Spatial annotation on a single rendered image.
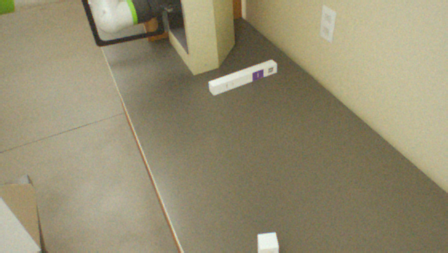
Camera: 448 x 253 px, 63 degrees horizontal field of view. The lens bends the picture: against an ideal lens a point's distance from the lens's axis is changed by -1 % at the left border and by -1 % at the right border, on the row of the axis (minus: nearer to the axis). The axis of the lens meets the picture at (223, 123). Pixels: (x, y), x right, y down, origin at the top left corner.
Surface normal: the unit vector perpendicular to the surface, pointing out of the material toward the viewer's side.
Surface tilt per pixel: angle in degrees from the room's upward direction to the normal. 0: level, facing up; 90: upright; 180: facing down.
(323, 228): 0
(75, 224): 0
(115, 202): 0
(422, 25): 90
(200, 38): 90
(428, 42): 90
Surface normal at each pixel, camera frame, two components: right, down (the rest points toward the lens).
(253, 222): -0.06, -0.74
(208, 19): 0.40, 0.59
